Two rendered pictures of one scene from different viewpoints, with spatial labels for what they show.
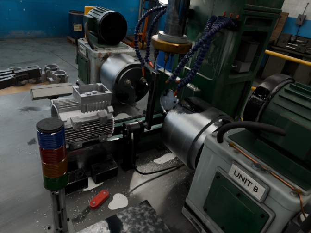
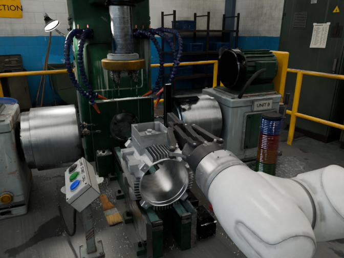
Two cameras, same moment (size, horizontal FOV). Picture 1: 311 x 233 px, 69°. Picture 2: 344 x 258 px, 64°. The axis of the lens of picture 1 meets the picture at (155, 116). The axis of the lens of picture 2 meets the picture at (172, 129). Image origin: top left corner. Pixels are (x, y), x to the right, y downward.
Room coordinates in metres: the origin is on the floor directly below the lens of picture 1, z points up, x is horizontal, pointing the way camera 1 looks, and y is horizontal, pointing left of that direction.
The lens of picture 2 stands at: (0.46, 1.05, 1.44)
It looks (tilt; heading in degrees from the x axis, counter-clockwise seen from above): 19 degrees down; 288
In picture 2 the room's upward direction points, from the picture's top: straight up
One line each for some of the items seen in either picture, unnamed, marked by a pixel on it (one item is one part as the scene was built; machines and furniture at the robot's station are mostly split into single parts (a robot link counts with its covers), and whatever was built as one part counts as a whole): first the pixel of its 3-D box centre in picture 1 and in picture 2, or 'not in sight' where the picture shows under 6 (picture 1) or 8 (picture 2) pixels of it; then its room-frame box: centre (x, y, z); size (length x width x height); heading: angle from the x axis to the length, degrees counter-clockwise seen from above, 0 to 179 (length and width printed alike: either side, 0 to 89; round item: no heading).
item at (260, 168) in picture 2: (55, 175); (265, 166); (0.43, 0.24, 1.05); 0.06 x 0.06 x 0.04
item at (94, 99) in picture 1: (91, 97); (150, 137); (0.80, 0.26, 1.11); 0.12 x 0.11 x 0.07; 130
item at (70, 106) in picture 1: (82, 119); (154, 168); (0.77, 0.29, 1.02); 0.20 x 0.19 x 0.19; 130
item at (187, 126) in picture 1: (203, 137); (196, 120); (0.75, -0.20, 1.04); 0.41 x 0.25 x 0.25; 40
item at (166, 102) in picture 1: (169, 102); (125, 127); (1.06, -0.06, 1.02); 0.15 x 0.02 x 0.15; 40
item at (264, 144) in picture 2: (52, 149); (269, 138); (0.43, 0.24, 1.14); 0.06 x 0.06 x 0.04
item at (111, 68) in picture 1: (121, 75); (41, 138); (1.27, 0.24, 1.04); 0.37 x 0.25 x 0.25; 40
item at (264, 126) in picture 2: (51, 134); (271, 124); (0.43, 0.24, 1.19); 0.06 x 0.06 x 0.04
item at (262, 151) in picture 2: (54, 162); (267, 152); (0.43, 0.24, 1.10); 0.06 x 0.06 x 0.04
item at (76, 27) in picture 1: (96, 29); not in sight; (5.87, 1.83, 0.37); 1.20 x 0.80 x 0.74; 133
